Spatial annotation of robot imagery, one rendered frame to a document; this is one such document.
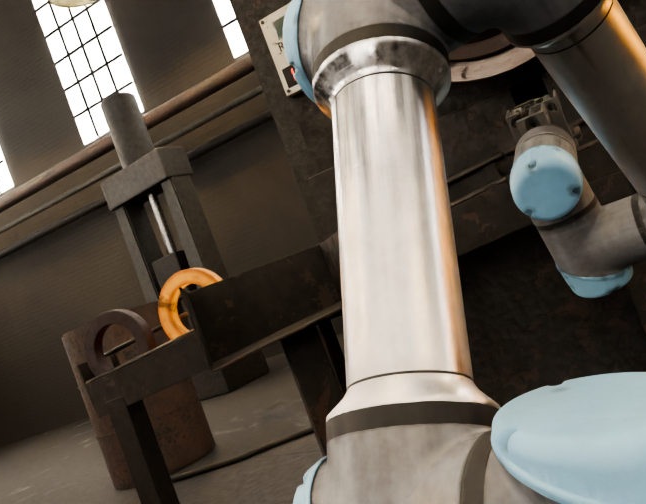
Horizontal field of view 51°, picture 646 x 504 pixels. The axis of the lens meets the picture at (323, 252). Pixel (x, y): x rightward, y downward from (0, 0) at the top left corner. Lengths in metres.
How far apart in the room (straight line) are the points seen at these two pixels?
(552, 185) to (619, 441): 0.48
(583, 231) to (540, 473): 0.51
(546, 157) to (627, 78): 0.16
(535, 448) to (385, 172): 0.23
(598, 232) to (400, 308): 0.42
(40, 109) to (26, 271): 2.41
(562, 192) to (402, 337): 0.39
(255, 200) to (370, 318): 7.99
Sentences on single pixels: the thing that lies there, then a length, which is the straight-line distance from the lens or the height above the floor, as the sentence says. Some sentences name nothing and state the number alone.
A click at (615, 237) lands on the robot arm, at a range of 0.81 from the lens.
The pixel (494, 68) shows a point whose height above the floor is 0.89.
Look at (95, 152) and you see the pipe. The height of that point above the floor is 3.16.
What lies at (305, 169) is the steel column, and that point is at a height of 1.34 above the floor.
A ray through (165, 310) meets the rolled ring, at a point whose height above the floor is 0.72.
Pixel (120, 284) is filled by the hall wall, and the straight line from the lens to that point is 9.80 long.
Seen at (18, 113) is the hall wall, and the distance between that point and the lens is 10.94.
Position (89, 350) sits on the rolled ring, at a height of 0.70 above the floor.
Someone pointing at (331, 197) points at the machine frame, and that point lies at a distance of 1.42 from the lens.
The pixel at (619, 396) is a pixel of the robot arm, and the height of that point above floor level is 0.55.
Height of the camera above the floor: 0.65
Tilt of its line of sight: 2 degrees up
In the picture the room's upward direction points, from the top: 21 degrees counter-clockwise
